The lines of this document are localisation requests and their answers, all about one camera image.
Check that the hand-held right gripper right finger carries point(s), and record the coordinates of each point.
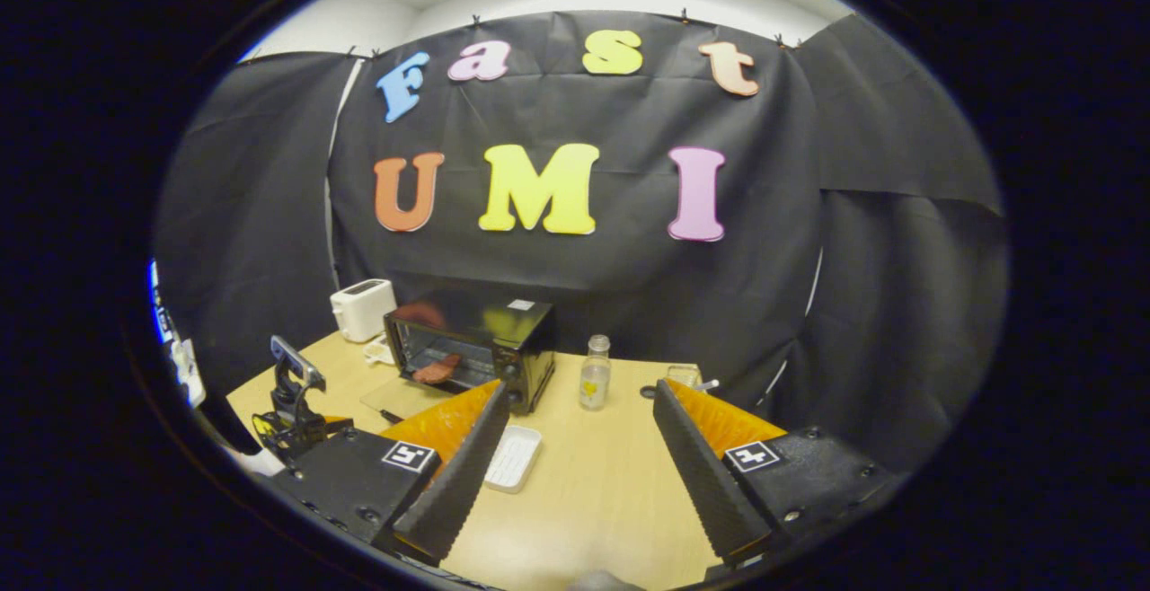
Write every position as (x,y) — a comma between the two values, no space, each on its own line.
(696,474)

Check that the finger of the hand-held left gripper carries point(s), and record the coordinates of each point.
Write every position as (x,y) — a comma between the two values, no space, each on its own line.
(336,420)

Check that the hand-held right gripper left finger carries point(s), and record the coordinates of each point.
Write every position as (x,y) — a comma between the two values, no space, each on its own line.
(467,474)

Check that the red meat piece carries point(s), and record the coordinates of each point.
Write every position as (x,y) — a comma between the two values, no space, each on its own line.
(436,369)

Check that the black electric oven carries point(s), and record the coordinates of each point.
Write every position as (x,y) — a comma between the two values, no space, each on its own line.
(530,339)

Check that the white plastic tray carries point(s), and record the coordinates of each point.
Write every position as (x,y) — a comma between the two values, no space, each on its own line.
(514,458)

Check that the metal utensil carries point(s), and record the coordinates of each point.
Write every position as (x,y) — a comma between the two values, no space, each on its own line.
(710,384)

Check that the white toaster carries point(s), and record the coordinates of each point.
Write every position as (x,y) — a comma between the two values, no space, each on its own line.
(359,313)

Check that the clear glass bottle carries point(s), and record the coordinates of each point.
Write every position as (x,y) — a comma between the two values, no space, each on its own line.
(594,384)

